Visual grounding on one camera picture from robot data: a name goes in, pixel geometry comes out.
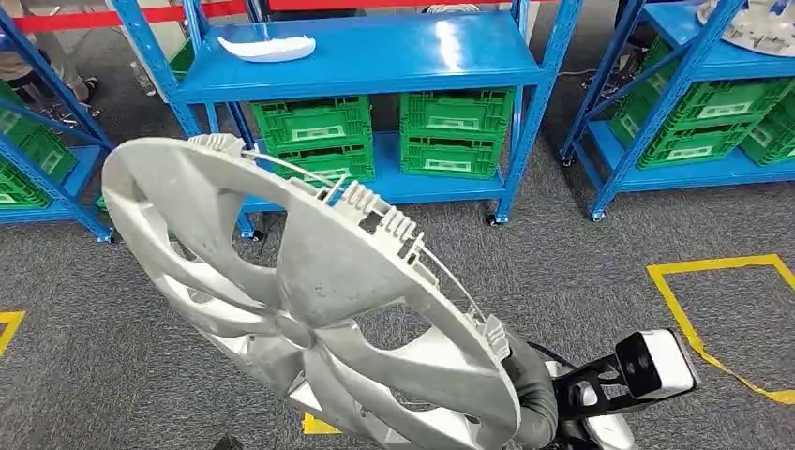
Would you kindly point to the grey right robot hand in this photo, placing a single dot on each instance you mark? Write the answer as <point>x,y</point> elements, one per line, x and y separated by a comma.
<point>537,391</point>

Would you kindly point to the silver plastic hubcap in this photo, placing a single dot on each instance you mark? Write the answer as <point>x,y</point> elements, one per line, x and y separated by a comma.
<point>758,28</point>
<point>335,273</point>

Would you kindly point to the yellow floor tape square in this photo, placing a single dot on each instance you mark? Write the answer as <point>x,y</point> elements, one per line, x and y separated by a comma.
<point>317,425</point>
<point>683,320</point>
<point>9,326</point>

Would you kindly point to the green plastic crate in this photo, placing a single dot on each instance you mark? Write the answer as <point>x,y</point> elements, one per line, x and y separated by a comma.
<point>773,133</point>
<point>689,149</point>
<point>43,155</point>
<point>720,102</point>
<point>453,158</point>
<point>310,121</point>
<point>633,118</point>
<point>18,192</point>
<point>456,112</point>
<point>329,163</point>

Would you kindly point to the blue metal shelf rack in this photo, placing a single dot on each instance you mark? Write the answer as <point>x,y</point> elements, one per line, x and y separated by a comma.
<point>683,177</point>
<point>87,174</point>
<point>372,56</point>

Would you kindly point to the white curved car part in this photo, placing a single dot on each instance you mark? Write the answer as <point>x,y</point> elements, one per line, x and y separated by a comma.
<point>267,49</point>

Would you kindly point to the red barrier tape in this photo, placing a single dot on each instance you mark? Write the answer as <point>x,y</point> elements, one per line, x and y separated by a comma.
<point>124,15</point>

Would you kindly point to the person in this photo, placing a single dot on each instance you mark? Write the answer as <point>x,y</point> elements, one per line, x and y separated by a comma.
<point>56,49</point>

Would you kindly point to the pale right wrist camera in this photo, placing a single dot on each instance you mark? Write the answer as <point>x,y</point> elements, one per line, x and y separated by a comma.
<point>671,366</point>

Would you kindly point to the black barrier post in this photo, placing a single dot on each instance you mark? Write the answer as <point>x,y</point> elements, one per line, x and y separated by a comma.
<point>258,9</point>

